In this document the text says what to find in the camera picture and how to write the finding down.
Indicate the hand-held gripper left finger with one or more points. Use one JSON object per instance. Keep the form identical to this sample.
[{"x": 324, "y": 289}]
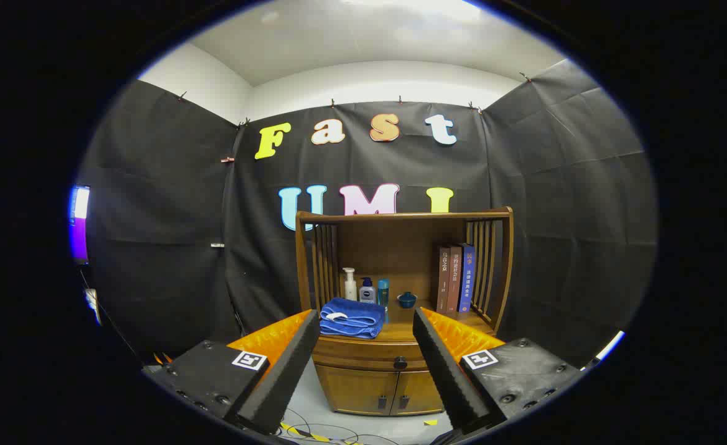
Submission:
[{"x": 289, "y": 371}]

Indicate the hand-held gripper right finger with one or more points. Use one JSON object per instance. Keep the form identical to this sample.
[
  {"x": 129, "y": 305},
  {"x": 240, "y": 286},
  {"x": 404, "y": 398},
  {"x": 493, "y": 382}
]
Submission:
[{"x": 446, "y": 371}]

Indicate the wooden drawer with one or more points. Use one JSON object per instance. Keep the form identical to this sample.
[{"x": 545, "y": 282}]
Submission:
[{"x": 363, "y": 355}]

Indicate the wooden cabinet door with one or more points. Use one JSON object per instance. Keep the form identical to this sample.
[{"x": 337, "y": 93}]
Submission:
[
  {"x": 419, "y": 389},
  {"x": 351, "y": 389}
]

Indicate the wooden countertop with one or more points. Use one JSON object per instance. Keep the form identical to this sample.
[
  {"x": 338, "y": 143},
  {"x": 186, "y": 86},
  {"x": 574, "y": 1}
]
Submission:
[{"x": 397, "y": 330}]

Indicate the wooden cabinet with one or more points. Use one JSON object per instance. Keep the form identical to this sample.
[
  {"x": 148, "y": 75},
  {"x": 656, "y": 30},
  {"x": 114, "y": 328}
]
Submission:
[{"x": 369, "y": 247}]

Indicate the blue folded towel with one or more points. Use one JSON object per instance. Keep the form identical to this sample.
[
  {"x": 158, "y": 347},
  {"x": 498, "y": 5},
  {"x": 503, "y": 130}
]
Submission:
[{"x": 351, "y": 321}]

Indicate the blue lidded teacup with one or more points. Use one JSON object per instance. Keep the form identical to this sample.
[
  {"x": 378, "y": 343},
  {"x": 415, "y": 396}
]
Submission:
[{"x": 407, "y": 301}]

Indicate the dark brown book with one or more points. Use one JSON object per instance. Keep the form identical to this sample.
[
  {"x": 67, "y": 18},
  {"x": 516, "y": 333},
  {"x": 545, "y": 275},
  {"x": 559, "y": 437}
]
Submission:
[{"x": 443, "y": 278}]

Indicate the light brown book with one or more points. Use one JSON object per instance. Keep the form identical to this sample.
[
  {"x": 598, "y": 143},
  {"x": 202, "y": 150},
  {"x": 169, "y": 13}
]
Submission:
[{"x": 454, "y": 278}]

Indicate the blue book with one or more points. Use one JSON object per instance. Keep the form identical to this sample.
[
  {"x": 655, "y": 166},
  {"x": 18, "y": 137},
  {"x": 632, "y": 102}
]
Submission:
[{"x": 467, "y": 278}]

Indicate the blue translucent bottle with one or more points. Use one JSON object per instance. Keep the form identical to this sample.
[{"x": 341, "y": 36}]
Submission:
[{"x": 383, "y": 293}]

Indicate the white pump bottle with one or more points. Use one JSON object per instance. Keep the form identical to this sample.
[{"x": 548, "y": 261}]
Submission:
[{"x": 350, "y": 289}]

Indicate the white bottle blue cap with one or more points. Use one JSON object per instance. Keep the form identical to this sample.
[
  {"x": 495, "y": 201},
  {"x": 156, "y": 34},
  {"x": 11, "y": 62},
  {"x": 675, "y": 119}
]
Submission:
[{"x": 367, "y": 293}]

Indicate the black backdrop cloth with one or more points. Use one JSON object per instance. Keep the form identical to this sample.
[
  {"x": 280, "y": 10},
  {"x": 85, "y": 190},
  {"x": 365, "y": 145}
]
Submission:
[{"x": 153, "y": 216}]

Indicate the monitor screen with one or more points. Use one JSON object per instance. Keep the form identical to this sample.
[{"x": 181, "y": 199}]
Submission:
[{"x": 79, "y": 235}]

